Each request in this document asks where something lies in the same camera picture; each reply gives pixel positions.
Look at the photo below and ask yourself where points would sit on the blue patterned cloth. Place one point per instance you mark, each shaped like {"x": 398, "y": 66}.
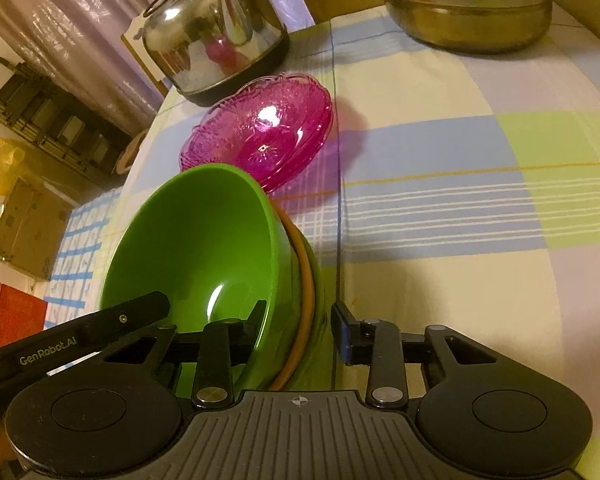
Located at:
{"x": 80, "y": 255}

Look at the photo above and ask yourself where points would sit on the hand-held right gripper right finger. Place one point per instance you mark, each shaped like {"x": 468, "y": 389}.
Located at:
{"x": 347, "y": 342}

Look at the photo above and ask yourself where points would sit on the cardboard box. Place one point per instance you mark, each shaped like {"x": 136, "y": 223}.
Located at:
{"x": 25, "y": 230}

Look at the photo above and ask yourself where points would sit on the orange plastic bowl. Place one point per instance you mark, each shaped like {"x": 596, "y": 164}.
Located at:
{"x": 300, "y": 310}

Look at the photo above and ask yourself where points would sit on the yellow plastic bag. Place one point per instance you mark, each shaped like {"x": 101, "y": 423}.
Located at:
{"x": 2, "y": 162}

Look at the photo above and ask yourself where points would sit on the red shopping bag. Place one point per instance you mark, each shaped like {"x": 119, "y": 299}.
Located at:
{"x": 7, "y": 315}

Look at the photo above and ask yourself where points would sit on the wooden chair back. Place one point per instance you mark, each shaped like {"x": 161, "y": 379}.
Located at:
{"x": 130, "y": 152}

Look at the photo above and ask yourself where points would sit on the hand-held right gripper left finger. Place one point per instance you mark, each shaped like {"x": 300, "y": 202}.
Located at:
{"x": 220, "y": 350}

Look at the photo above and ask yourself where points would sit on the stainless steel steamer pot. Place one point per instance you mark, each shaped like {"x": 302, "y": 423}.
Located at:
{"x": 460, "y": 5}

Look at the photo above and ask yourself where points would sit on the translucent plastic curtain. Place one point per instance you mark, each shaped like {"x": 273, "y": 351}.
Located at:
{"x": 70, "y": 20}

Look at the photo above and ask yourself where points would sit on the stainless steel kettle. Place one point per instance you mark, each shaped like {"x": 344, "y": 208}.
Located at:
{"x": 215, "y": 25}

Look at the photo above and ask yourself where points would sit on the folding metal ladder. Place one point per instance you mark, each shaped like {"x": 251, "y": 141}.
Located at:
{"x": 45, "y": 115}

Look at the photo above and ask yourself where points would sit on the checked tablecloth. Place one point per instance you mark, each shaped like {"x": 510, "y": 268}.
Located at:
{"x": 455, "y": 185}

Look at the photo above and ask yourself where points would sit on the pink glass plate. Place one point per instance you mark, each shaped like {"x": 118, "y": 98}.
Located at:
{"x": 270, "y": 120}
{"x": 300, "y": 170}

